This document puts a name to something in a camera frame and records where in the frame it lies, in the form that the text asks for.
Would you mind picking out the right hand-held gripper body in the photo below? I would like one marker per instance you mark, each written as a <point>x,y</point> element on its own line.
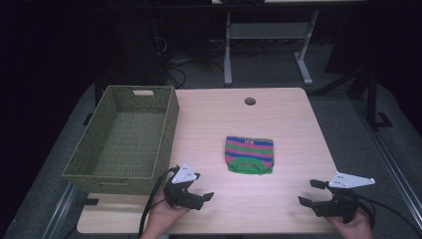
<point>338,202</point>

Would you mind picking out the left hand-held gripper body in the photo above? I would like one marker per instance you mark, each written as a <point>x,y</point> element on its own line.
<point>182,192</point>

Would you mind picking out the striped knit cloth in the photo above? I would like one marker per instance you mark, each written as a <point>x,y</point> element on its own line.
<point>249,153</point>

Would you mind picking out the green woven basket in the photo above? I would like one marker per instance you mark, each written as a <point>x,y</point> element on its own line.
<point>132,139</point>

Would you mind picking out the person's left hand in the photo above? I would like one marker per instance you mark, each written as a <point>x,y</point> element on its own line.
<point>164,215</point>

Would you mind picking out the person's right hand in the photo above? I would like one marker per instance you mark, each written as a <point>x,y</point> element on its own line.
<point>353,229</point>

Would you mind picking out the black metal stand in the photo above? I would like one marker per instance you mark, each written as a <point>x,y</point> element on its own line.
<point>372,96</point>

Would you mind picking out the dark cabinet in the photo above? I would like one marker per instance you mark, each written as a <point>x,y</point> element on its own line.
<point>132,49</point>

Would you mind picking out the aluminium floor rail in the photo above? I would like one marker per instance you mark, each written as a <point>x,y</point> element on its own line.
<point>394,166</point>
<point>59,212</point>

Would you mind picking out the grey metal desk frame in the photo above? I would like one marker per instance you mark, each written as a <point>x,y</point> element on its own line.
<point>265,31</point>

